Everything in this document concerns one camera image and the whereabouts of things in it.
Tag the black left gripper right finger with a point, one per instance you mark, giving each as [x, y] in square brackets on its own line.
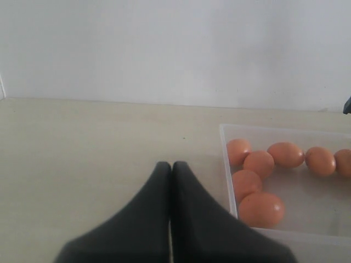
[203, 231]

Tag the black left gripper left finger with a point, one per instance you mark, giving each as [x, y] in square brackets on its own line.
[137, 233]

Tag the brown egg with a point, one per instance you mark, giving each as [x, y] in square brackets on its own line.
[286, 154]
[343, 162]
[261, 209]
[238, 150]
[320, 161]
[245, 182]

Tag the brown egg second row left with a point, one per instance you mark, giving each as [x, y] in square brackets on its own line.
[259, 162]

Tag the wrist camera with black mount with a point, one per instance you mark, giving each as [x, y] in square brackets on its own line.
[347, 107]

